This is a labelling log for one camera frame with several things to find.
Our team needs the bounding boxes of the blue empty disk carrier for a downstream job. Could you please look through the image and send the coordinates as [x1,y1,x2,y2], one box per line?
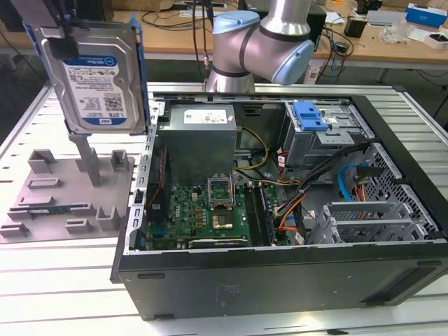
[293,100,330,132]

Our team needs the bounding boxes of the metal socket cover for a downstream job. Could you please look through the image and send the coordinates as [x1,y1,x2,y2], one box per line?
[206,173,236,209]

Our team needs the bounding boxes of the yellow black supply wires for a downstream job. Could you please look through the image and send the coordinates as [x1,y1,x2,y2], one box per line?
[232,126,270,173]

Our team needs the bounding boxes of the dark RAM stick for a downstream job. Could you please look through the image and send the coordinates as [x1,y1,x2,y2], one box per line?
[258,184,275,246]

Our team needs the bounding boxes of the silver flat box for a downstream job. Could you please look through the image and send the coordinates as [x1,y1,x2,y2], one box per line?
[365,9,409,27]

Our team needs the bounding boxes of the black cable bundle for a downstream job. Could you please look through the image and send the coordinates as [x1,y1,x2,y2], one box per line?
[293,142,372,243]

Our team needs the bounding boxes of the clear plastic bag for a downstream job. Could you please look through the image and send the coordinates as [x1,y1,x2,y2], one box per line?
[381,20,426,43]

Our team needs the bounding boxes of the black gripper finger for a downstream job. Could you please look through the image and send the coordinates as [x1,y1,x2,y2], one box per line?
[34,0,80,60]

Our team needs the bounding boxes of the orange yellow wire bundle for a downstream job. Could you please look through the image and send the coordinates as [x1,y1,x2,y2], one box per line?
[275,179,316,235]

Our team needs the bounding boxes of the green motherboard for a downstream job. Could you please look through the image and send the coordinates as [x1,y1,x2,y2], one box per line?
[146,182,291,251]

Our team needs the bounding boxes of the hard disk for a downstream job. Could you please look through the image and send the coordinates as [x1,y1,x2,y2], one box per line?
[22,13,152,137]

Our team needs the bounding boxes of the black RAM slot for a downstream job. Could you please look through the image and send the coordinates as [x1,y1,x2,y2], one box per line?
[244,182,262,246]

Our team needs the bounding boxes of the grey power supply unit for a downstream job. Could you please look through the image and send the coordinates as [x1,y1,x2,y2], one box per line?
[159,103,239,185]

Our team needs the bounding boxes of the metal drive cage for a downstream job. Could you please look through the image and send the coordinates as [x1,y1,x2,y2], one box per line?
[281,100,375,169]

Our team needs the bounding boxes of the black graphics card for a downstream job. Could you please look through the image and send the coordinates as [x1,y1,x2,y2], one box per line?
[177,237,248,251]

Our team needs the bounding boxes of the blue cardboard box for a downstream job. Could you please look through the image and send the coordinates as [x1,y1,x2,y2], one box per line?
[405,3,448,29]

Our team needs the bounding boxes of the orange red power wire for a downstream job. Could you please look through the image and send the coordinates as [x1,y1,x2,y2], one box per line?
[351,166,385,204]

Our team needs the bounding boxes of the blue data wire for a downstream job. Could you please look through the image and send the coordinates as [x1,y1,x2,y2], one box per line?
[337,162,369,204]

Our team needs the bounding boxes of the black open PC case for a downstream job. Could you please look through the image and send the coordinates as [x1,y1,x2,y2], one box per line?
[110,85,448,321]

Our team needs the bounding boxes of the grey parts rack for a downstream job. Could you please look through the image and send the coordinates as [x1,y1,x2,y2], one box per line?
[0,133,137,246]

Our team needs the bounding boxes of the wooden desk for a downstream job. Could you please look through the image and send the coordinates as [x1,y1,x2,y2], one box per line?
[0,0,448,71]

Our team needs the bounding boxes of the RAM stick with blue label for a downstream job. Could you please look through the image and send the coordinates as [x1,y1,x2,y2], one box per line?
[8,205,89,216]

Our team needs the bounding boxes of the CPU socket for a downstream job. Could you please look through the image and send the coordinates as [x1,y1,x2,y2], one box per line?
[209,209,239,235]

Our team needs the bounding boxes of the white open box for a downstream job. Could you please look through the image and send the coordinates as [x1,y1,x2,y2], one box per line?
[423,30,448,50]

